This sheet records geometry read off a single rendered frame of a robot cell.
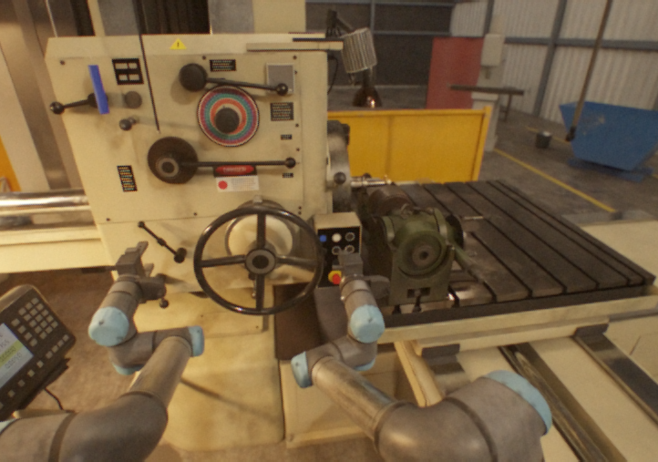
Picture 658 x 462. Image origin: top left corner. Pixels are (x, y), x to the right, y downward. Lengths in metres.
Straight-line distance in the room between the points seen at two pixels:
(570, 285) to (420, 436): 1.31
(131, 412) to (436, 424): 0.44
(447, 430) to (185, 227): 1.01
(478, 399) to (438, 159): 3.62
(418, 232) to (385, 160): 2.65
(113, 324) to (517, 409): 0.78
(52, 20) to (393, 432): 1.88
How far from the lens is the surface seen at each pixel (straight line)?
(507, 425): 0.62
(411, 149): 3.96
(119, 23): 1.88
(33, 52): 2.03
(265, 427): 2.12
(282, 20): 1.79
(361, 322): 0.84
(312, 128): 1.17
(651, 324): 2.70
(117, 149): 1.25
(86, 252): 1.81
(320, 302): 2.02
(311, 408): 2.02
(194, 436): 2.18
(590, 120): 7.15
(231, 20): 1.79
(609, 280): 1.93
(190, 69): 1.09
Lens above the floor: 1.89
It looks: 28 degrees down
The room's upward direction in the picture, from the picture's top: straight up
